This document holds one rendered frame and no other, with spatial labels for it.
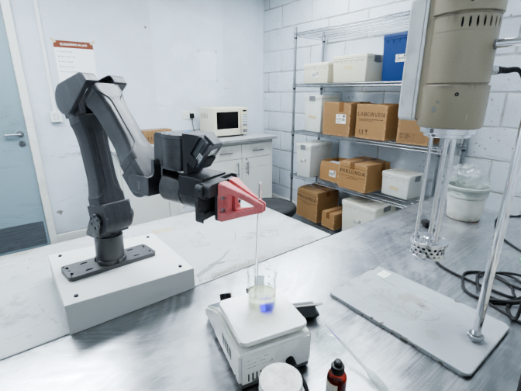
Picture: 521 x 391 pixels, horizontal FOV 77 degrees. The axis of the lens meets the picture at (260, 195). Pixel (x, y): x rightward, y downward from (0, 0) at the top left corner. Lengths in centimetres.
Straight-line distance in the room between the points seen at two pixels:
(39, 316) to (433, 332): 80
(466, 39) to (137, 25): 323
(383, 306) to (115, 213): 62
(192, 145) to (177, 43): 321
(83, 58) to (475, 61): 315
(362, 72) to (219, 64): 175
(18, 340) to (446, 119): 87
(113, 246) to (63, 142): 264
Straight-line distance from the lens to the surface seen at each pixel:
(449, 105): 63
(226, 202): 54
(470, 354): 74
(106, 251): 84
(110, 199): 79
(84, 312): 76
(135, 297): 78
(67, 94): 80
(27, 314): 89
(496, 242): 68
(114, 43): 353
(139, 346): 71
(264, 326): 57
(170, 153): 59
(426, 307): 82
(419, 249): 71
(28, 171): 343
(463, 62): 63
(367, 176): 277
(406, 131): 262
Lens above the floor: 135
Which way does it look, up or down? 17 degrees down
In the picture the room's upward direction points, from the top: straight up
